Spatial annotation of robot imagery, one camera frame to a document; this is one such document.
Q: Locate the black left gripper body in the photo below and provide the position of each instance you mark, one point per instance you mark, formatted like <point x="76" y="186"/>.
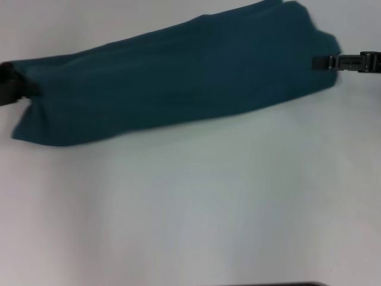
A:
<point x="9" y="86"/>

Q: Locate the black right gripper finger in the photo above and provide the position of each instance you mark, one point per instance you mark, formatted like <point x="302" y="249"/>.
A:
<point x="321" y="63"/>

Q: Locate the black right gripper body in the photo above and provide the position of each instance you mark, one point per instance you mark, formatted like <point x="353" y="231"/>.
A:
<point x="375" y="62"/>

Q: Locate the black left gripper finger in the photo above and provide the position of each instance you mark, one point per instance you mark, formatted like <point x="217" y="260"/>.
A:
<point x="32" y="88"/>

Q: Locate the teal blue printed t-shirt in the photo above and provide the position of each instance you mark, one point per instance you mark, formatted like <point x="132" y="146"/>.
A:
<point x="178" y="74"/>

